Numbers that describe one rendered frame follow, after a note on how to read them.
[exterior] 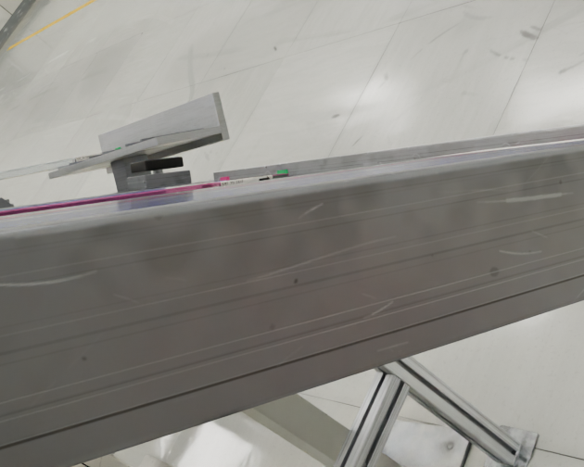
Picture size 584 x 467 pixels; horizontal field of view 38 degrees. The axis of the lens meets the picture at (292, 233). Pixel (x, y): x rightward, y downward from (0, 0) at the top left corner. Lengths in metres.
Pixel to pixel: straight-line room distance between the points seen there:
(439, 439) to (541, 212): 1.26
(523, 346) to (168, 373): 1.38
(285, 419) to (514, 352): 0.45
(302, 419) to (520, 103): 0.96
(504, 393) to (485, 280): 1.25
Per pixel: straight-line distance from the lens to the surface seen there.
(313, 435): 1.42
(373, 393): 1.27
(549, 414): 1.49
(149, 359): 0.24
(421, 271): 0.29
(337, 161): 0.84
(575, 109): 1.91
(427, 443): 1.60
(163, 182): 1.01
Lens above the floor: 1.13
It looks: 29 degrees down
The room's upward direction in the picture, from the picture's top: 51 degrees counter-clockwise
